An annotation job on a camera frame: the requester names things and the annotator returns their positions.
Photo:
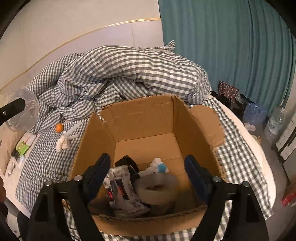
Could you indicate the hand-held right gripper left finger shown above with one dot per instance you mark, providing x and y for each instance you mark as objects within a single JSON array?
[{"x": 99, "y": 171}]

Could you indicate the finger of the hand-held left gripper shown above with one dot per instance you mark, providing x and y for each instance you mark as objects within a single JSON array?
[{"x": 11, "y": 110}]

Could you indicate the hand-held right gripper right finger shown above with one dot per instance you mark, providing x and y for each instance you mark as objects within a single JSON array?
[{"x": 196, "y": 176}]

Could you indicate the clear plastic bottle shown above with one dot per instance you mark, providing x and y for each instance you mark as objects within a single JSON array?
[{"x": 25, "y": 118}]

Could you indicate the black wallet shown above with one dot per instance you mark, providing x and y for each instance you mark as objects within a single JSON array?
[{"x": 126, "y": 161}]

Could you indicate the floral zip pouch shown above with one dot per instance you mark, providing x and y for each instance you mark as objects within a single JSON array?
[{"x": 126, "y": 192}]

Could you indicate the white and blue toy figure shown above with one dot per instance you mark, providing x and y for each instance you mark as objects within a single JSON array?
[{"x": 159, "y": 165}]

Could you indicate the tape roll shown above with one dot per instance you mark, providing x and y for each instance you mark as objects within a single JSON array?
[{"x": 143, "y": 190}]

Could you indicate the white curved tube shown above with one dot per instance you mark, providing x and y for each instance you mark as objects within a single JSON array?
[{"x": 75, "y": 129}]

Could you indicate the orange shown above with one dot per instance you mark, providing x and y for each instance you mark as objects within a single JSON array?
[{"x": 59, "y": 128}]

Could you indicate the cardboard box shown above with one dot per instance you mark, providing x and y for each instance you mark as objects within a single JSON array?
[{"x": 143, "y": 120}]

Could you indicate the person's left forearm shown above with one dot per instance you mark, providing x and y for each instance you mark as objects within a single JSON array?
[{"x": 2, "y": 190}]

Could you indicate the beige pillow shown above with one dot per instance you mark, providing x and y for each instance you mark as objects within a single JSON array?
[{"x": 5, "y": 148}]

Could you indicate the green snack packet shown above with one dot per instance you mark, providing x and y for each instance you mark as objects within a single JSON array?
[{"x": 22, "y": 148}]

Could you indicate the crumpled white cloth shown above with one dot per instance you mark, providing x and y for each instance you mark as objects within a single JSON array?
[{"x": 63, "y": 142}]

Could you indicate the black bag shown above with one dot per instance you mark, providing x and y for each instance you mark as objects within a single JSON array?
[{"x": 235, "y": 106}]

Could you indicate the pack of water bottles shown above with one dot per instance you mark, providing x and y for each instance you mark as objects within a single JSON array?
[{"x": 255, "y": 113}]

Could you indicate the brown patterned bag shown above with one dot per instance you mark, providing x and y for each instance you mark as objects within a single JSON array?
[{"x": 227, "y": 89}]

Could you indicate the large water bottle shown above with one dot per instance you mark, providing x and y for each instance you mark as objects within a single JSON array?
[{"x": 274, "y": 122}]

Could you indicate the red box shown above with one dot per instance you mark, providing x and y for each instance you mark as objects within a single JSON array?
[{"x": 289, "y": 195}]

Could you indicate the white cabinet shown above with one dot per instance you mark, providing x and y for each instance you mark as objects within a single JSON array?
[{"x": 288, "y": 141}]

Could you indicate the grey checkered duvet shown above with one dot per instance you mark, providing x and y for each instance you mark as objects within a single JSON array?
[{"x": 138, "y": 69}]

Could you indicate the teal curtain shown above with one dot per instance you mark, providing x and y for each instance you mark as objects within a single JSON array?
[{"x": 219, "y": 34}]

